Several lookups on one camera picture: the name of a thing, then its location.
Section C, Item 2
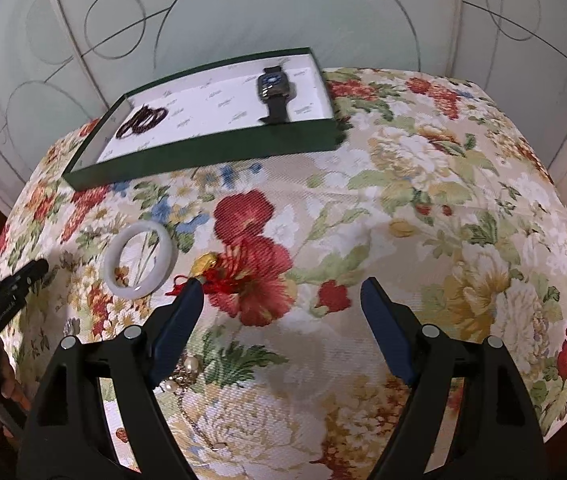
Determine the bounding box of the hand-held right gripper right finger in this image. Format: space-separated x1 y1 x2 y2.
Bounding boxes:
361 277 549 480

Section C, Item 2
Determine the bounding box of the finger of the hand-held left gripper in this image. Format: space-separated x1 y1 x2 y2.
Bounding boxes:
0 259 50 333

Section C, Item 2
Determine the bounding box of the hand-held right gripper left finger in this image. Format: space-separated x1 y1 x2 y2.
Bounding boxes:
16 277 206 480

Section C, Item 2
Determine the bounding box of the pearl necklace with gold chain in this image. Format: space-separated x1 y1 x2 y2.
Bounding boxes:
160 354 229 453

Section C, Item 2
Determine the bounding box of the red tassel gold pendant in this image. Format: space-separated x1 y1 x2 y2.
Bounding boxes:
164 251 284 311

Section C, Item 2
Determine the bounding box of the white jade bangle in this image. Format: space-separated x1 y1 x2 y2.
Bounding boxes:
103 221 170 301

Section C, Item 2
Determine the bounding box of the green tray box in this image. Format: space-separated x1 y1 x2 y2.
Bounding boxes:
62 46 348 192

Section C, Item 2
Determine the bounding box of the floral tablecloth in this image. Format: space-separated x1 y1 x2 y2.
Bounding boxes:
0 66 567 480

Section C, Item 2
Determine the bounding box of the black smart watch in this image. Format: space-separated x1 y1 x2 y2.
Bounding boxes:
254 65 295 124

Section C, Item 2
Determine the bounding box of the frosted glass sliding wardrobe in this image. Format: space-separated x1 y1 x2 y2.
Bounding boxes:
0 0 567 201

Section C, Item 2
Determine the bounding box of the dark wooden bead bracelet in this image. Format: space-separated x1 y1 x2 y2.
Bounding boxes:
114 105 170 140

